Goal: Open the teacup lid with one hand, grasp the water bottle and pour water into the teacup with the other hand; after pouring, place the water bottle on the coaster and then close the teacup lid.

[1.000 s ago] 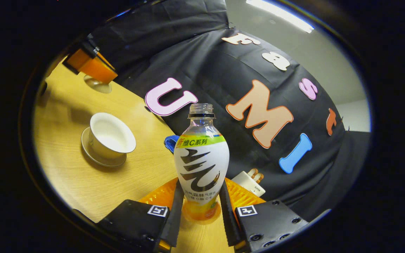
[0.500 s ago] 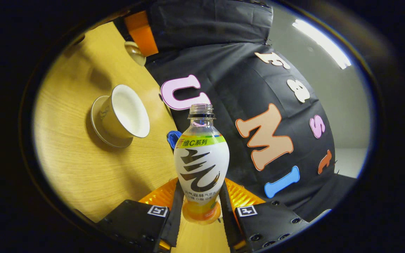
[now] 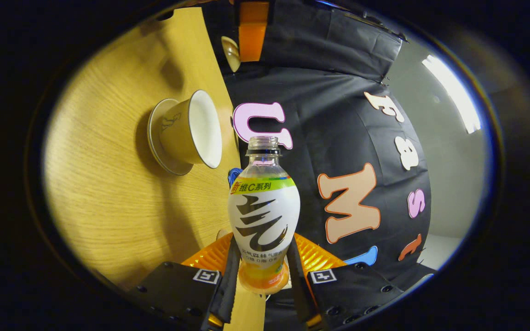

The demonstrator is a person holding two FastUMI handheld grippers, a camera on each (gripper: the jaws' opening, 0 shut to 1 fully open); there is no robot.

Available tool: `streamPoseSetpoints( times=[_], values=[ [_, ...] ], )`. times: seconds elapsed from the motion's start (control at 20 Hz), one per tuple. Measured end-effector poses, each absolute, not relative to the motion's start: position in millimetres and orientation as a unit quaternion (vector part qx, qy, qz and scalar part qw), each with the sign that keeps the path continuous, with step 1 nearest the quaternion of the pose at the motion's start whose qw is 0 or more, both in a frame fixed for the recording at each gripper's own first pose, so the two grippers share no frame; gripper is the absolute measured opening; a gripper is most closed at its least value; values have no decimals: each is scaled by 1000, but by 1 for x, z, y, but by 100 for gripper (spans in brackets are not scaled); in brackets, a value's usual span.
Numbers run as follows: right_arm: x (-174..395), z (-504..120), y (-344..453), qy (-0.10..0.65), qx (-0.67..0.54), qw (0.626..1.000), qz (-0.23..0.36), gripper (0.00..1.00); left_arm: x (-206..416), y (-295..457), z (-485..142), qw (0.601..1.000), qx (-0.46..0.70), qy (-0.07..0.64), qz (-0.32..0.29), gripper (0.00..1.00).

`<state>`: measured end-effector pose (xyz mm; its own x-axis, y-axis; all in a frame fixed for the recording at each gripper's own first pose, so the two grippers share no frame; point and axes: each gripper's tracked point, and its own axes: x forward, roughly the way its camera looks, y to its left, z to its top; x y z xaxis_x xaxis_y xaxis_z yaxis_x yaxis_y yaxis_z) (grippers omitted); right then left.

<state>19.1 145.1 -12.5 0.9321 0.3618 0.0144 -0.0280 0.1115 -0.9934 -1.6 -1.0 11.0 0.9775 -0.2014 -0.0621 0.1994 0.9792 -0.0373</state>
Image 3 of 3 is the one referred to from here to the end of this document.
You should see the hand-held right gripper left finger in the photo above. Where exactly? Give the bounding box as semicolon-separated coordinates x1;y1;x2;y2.
129;231;243;331

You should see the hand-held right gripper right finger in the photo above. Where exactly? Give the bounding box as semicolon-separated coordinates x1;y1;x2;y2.
285;231;404;331

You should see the cream teacup lid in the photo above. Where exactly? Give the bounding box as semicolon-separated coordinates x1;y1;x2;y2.
220;36;242;73

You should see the plastic water bottle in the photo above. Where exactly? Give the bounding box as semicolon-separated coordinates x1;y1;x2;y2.
227;136;301;295

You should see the yellow teacup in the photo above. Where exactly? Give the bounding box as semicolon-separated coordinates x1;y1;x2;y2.
159;90;223;169

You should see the white teacup saucer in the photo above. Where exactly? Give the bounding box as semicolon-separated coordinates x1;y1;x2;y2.
147;98;194;177

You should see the black backdrop cloth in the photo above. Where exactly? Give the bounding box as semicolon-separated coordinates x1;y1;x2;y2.
201;0;436;322

